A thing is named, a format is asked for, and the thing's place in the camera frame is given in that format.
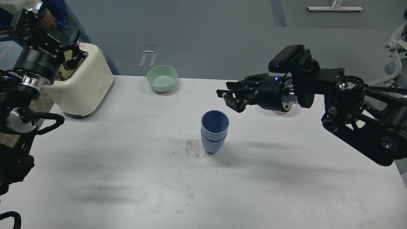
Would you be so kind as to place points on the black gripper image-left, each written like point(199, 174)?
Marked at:
point(40, 56)

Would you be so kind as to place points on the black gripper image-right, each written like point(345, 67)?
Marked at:
point(273, 93)

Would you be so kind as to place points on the blue cup starting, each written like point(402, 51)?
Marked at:
point(214, 125)
point(210, 146)

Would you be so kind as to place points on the front bread slice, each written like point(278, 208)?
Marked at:
point(63, 73)

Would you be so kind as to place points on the pink bowl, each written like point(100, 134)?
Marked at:
point(292, 110)

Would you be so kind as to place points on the checkered beige cloth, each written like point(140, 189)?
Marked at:
point(43, 104)

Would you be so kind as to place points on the cream toaster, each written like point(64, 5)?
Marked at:
point(80, 95)

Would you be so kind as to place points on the green bowl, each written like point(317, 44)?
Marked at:
point(162, 78)

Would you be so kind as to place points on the metal floor plate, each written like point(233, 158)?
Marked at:
point(149, 55)

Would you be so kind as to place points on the white stand base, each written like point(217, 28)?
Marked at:
point(336, 6)

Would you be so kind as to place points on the black camera box on wrist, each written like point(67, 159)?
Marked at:
point(294, 58)

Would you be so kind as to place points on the white chair frame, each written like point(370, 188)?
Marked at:
point(395, 44)

